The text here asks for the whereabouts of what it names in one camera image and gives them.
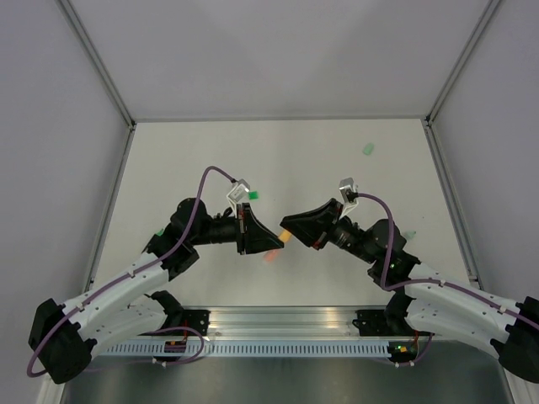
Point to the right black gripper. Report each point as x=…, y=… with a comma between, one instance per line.
x=313, y=227

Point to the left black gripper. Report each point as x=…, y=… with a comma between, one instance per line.
x=256, y=237

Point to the orange highlighter pen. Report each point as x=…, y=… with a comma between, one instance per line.
x=271, y=255

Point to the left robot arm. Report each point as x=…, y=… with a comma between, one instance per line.
x=167, y=255

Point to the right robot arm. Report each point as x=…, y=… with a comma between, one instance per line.
x=423, y=299

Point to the light green pen cap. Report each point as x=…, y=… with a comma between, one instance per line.
x=368, y=149

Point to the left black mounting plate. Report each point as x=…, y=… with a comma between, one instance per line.
x=198, y=320

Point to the black mounting plate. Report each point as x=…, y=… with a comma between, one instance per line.
x=198, y=320
x=382, y=323

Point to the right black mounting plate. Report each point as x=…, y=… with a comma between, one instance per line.
x=382, y=323

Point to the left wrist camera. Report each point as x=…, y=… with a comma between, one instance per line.
x=238, y=193

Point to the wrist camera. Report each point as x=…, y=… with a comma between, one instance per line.
x=238, y=193
x=349, y=193

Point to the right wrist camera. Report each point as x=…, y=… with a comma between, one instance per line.
x=349, y=193

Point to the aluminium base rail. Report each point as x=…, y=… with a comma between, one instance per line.
x=295, y=322

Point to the white slotted cable duct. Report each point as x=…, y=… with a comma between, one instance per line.
x=252, y=349

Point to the right aluminium frame post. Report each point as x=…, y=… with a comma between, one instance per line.
x=453, y=204

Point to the aluminium frame post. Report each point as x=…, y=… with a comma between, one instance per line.
x=76, y=24
x=453, y=204

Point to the left aluminium frame post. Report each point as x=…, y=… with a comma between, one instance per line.
x=76, y=24

